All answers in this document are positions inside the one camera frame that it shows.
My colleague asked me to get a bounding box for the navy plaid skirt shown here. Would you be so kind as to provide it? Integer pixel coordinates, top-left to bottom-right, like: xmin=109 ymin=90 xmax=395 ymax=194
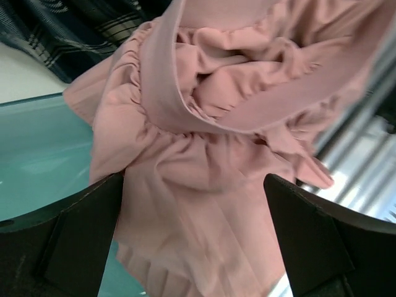
xmin=1 ymin=0 xmax=170 ymax=84

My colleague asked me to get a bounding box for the teal plastic bin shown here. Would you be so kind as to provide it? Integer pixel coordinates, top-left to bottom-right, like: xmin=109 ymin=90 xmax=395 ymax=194
xmin=1 ymin=94 xmax=144 ymax=296

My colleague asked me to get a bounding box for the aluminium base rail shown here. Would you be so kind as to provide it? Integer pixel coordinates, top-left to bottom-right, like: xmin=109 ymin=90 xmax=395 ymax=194
xmin=301 ymin=80 xmax=395 ymax=223

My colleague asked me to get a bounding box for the pink pleated skirt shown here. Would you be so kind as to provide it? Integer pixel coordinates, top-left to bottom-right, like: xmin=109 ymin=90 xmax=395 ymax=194
xmin=64 ymin=1 xmax=395 ymax=296

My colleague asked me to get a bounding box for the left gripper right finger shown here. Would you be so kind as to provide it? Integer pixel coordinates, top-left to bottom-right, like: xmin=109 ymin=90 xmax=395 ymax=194
xmin=264 ymin=174 xmax=395 ymax=297

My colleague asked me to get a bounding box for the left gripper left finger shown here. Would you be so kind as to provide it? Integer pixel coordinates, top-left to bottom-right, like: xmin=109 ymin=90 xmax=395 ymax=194
xmin=1 ymin=173 xmax=123 ymax=297

